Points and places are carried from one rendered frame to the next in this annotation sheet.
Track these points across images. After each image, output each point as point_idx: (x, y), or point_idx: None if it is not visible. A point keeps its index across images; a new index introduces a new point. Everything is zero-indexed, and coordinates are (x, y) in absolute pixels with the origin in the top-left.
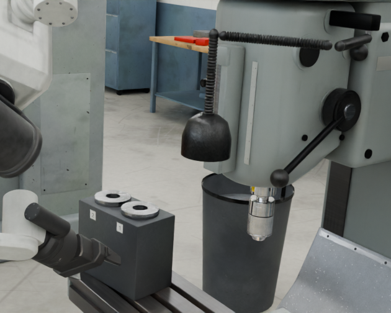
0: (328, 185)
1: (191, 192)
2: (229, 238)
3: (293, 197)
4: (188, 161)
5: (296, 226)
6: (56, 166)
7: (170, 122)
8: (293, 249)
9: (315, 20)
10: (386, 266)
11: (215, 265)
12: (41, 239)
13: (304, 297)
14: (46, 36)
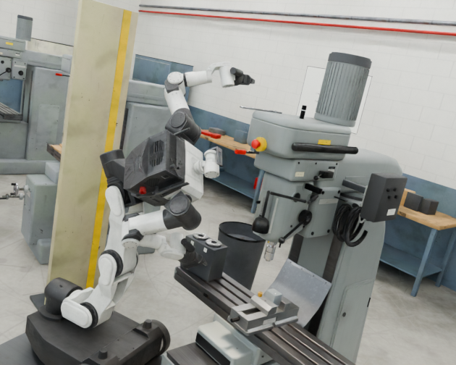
0: (293, 241)
1: (203, 228)
2: (231, 258)
3: None
4: (200, 208)
5: (263, 255)
6: None
7: None
8: (260, 268)
9: (300, 186)
10: (313, 277)
11: None
12: (184, 252)
13: (278, 287)
14: (203, 179)
